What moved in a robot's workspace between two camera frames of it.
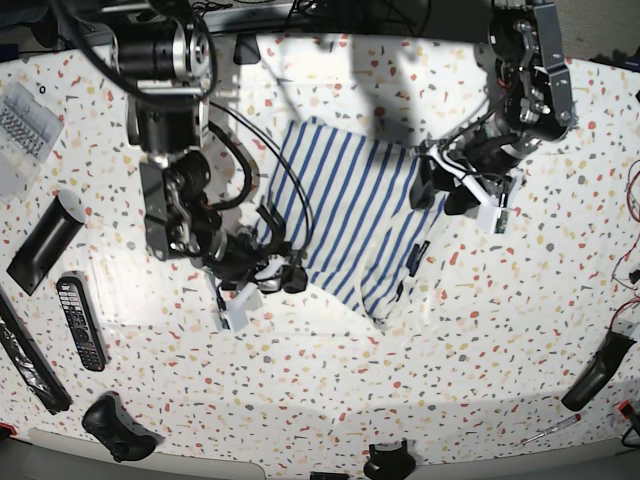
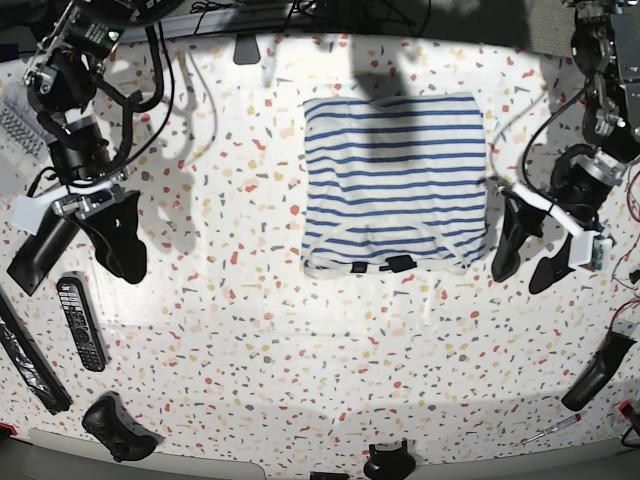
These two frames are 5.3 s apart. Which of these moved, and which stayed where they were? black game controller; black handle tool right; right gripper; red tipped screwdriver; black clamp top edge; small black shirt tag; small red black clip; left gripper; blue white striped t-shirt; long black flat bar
Moved: small black shirt tag; blue white striped t-shirt; left gripper; right gripper
Stayed: red tipped screwdriver; long black flat bar; black handle tool right; black game controller; small red black clip; black clamp top edge
